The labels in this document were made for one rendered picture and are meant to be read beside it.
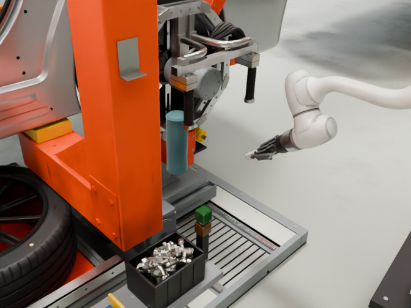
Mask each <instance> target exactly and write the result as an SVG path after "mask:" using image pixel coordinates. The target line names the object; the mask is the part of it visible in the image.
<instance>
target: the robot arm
mask: <svg viewBox="0 0 411 308"><path fill-rule="evenodd" d="M284 88H285V93H286V98H287V103H288V106H289V109H290V111H291V113H292V116H293V119H294V127H293V128H291V129H290V130H287V131H285V132H284V133H283V134H281V135H278V134H277V135H276V136H275V137H273V138H272V139H270V140H268V141H267V142H265V143H263V144H261V145H260V147H259V148H258V149H257V150H254V151H252V152H249V153H246V154H245V156H244V157H245V158H246V159H247V160H252V159H255V158H256V159H257V160H258V161H260V160H272V159H273V158H272V156H273V155H276V154H277V153H287V152H296V151H299V150H303V149H311V148H314V147H317V146H320V145H322V144H324V143H326V142H328V141H330V140H332V139H333V138H334V137H335V136H336V134H337V132H338V126H337V123H336V121H335V119H334V118H332V117H330V116H329V115H322V113H321V111H320V109H319V105H320V104H321V103H322V102H323V101H324V99H325V96H326V94H328V93H330V92H339V93H342V94H346V95H348V96H351V97H354V98H357V99H359V100H362V101H365V102H368V103H370V104H373V105H376V106H380V107H382V108H387V109H411V86H409V87H406V88H404V89H398V90H393V89H386V88H383V87H378V86H374V85H371V84H367V83H365V82H360V81H356V80H353V79H349V78H345V77H341V76H328V77H324V78H319V79H318V78H316V77H314V76H310V74H309V73H308V72H307V71H305V70H302V69H297V70H294V71H292V72H290V73H289V74H288V75H287V77H286V79H285V84H284Z"/></svg>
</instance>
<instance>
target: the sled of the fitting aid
mask: <svg viewBox="0 0 411 308"><path fill-rule="evenodd" d="M216 194H217V184H215V183H214V182H212V181H210V180H209V179H206V184H204V185H202V186H201V187H199V188H197V189H195V190H194V191H192V192H190V193H188V194H186V195H184V196H183V197H181V198H179V199H177V200H175V201H174V202H172V203H170V204H171V205H172V206H174V208H175V209H176V212H177V213H176V219H178V218H180V217H181V216H183V215H185V214H187V213H188V212H190V211H191V210H193V209H195V208H197V207H198V206H200V205H202V204H203V203H205V202H207V201H208V200H210V199H212V198H214V197H215V196H216Z"/></svg>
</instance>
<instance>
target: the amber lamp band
mask: <svg viewBox="0 0 411 308"><path fill-rule="evenodd" d="M211 228H212V223H211V222H210V223H208V224H207V225H205V226H204V227H203V226H201V225H200V224H198V223H197V221H196V222H195V224H194V231H195V232H196V233H197V234H198V235H200V236H202V237H204V236H206V235H207V234H209V233H210V232H211Z"/></svg>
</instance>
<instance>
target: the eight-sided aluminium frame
mask: <svg viewBox="0 0 411 308"><path fill-rule="evenodd" d="M192 13H194V14H196V13H197V14H198V15H199V17H200V18H201V19H202V21H203V22H204V23H205V24H206V25H207V27H208V28H209V29H210V30H211V31H212V32H213V30H214V29H215V27H216V26H217V25H218V24H219V23H221V22H222V20H221V19H220V17H219V16H218V15H217V14H216V12H215V11H214V10H212V9H211V5H210V4H209V3H208V2H207V1H205V0H184V1H179V2H172V3H169V4H162V5H157V16H158V32H159V30H160V29H161V27H162V26H163V24H164V23H165V21H166V20H170V19H173V18H177V17H179V16H187V15H189V14H192ZM230 35H231V34H230ZM230 35H228V36H230ZM228 36H227V37H225V38H223V39H221V40H224V41H228ZM227 49H230V48H220V47H217V48H215V53H217V52H220V51H224V50H227ZM214 68H216V69H218V70H219V71H220V73H221V87H220V89H219V91H218V93H217V94H216V95H215V96H214V97H213V98H212V99H210V100H203V99H200V100H199V102H198V103H197V105H196V107H195V108H194V120H193V121H194V127H195V128H196V127H199V126H200V125H203V123H204V122H205V121H206V120H207V117H208V115H209V114H210V112H211V110H212V109H213V107H214V106H215V104H216V102H217V101H218V99H219V98H220V96H221V94H222V93H223V91H224V90H225V89H226V87H227V85H228V83H229V78H230V77H229V69H230V60H227V61H224V62H221V63H219V64H215V65H214ZM160 136H161V139H162V140H164V141H165V140H166V124H164V125H161V126H160Z"/></svg>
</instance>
